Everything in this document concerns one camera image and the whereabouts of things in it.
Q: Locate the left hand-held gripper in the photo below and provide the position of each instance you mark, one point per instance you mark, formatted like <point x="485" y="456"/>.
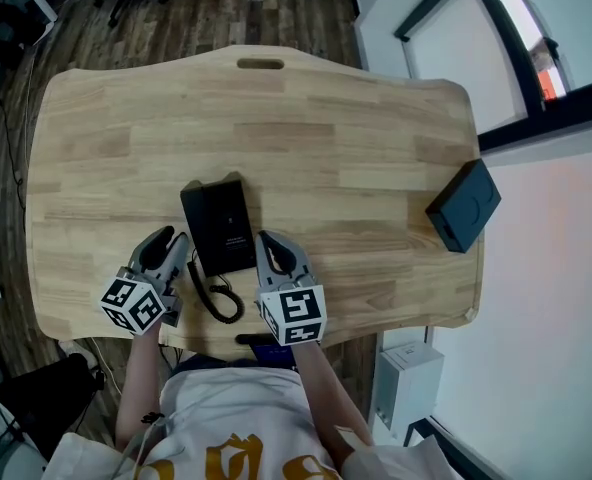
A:
<point x="136" y="308"/>

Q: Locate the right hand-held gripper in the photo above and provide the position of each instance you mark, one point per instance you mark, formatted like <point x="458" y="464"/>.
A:
<point x="301" y="315"/>

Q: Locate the person's right forearm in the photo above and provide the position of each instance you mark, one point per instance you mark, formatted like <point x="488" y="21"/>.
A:
<point x="328" y="398"/>

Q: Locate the person's left forearm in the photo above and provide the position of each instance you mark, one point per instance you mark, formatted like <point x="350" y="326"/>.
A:
<point x="136" y="388"/>

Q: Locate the black device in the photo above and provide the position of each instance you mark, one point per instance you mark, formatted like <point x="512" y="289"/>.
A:
<point x="228" y="228"/>

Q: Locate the black desk control panel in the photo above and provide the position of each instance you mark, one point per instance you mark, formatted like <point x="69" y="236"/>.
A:
<point x="252" y="339"/>

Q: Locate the black clip microphone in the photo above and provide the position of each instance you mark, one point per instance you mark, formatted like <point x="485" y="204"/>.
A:
<point x="152" y="417"/>

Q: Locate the white printed shirt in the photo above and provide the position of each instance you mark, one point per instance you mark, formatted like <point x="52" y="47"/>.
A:
<point x="231" y="418"/>

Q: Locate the white cabinet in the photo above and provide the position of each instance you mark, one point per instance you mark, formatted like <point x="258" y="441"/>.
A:
<point x="411" y="383"/>

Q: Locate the dark blue box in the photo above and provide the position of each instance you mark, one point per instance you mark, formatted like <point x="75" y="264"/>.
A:
<point x="463" y="205"/>

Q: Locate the clear corner guard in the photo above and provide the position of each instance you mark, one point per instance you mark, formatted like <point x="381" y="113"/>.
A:
<point x="470" y="312"/>

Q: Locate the black metal frame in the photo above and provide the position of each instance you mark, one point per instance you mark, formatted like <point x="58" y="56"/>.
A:
<point x="456" y="450"/>

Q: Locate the black window frame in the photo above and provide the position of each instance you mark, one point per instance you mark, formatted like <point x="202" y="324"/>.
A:
<point x="513" y="68"/>

